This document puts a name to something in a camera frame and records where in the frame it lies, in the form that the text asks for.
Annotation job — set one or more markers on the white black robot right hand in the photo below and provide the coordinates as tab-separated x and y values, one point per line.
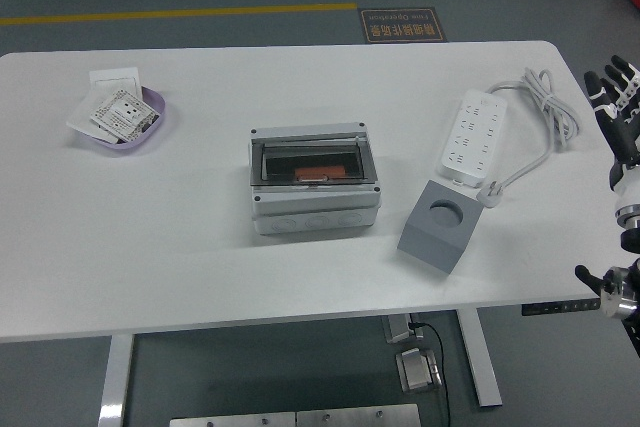
622	132

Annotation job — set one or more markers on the orange cylinder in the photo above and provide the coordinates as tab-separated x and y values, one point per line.
320	170

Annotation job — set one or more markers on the transparent hinged box lid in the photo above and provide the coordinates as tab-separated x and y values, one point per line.
272	157

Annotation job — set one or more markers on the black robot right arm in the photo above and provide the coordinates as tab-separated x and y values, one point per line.
617	287

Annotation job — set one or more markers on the grey cube with round hole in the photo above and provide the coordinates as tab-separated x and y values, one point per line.
430	247

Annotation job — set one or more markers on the metal floor socket box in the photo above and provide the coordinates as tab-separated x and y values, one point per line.
417	369

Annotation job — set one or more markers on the black table control panel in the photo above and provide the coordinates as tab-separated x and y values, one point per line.
560	307

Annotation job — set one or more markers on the brown floor sign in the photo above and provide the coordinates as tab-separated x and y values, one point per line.
402	25

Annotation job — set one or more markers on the purple plastic tray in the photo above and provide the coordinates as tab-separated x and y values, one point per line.
154	99

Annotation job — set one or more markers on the printed socket packet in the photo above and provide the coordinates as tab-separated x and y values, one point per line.
122	114

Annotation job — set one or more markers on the white flat packet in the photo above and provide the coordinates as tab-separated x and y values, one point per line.
81	118

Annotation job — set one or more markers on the grey electrical enclosure box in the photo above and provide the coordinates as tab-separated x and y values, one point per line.
315	207

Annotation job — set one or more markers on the metal base plate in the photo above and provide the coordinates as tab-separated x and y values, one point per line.
357	416
232	421

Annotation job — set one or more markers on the white blank switch plate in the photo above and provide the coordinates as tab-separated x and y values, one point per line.
115	79

